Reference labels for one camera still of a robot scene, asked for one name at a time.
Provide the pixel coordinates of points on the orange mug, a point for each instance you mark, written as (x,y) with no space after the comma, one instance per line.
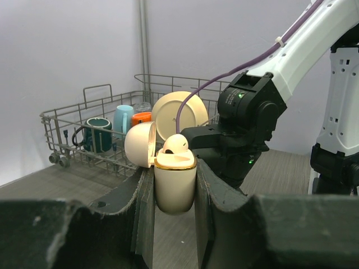
(140,118)

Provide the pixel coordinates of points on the grey wire dish rack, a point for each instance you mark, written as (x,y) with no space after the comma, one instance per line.
(60,123)

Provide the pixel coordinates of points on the aluminium frame rail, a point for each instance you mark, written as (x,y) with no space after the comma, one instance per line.
(144,44)

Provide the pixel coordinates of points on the dark green mug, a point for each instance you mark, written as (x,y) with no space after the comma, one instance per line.
(97,136)

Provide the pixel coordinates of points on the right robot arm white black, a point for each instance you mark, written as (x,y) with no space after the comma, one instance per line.
(250,106)

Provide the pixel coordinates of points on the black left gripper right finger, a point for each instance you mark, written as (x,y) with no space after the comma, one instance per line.
(272,231)

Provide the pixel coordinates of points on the light blue mug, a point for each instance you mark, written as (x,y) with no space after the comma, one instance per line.
(122,120)

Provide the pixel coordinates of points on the clear glass cup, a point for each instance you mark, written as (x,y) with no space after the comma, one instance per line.
(142,107)

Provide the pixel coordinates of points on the beige charging case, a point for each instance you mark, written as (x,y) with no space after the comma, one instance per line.
(174,174)

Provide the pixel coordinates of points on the beige earbud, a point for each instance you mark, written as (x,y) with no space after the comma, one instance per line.
(175,144)

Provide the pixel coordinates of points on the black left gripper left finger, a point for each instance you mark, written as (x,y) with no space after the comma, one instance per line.
(114,231)

